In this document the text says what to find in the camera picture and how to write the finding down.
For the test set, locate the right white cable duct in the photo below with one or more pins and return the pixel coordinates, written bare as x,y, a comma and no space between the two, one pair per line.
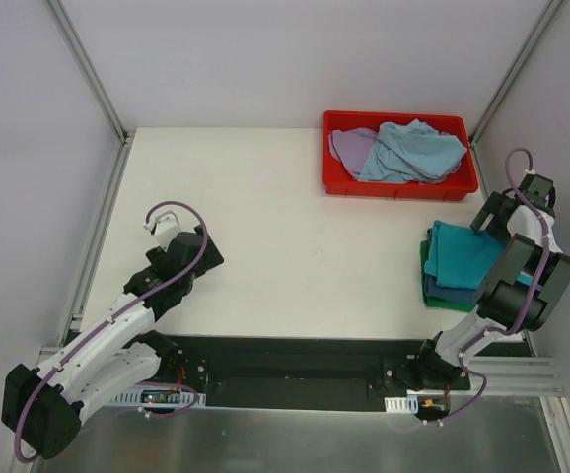
402,405

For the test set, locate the folded green shirt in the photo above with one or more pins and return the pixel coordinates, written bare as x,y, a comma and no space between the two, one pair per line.
443,303

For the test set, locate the left white cable duct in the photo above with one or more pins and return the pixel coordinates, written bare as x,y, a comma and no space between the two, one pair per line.
166,398

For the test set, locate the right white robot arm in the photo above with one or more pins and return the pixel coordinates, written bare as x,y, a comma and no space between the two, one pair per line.
524,285

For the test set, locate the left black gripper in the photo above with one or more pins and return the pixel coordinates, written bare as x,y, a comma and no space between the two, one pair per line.
208,251

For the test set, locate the left aluminium frame post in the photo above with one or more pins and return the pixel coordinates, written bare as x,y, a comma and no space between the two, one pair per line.
87,69

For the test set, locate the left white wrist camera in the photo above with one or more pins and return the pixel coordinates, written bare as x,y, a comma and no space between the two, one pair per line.
163,228

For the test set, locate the light blue t shirt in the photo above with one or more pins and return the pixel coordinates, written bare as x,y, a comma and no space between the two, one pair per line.
415,152

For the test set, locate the lavender t shirt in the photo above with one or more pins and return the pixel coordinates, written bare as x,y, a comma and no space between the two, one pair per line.
352,148

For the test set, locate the teal t shirt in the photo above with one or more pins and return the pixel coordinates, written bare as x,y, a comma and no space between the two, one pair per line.
459,258

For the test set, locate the aluminium frame post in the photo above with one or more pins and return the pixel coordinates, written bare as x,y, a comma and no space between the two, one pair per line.
87,69
541,26

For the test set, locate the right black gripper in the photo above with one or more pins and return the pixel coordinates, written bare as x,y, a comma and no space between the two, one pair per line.
488,213

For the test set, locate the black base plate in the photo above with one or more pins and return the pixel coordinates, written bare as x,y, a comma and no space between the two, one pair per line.
271,373

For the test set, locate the white cable duct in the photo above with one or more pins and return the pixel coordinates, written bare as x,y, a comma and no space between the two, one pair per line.
402,405
166,398

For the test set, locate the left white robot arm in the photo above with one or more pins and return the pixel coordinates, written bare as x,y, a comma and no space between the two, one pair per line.
47,405

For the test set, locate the red plastic bin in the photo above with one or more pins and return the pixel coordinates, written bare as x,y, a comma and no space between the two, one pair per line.
337,181

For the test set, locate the right aluminium frame post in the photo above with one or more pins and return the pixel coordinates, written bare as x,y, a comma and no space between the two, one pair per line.
541,26

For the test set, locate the folded dark blue shirt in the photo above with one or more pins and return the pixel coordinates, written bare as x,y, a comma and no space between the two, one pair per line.
452,294

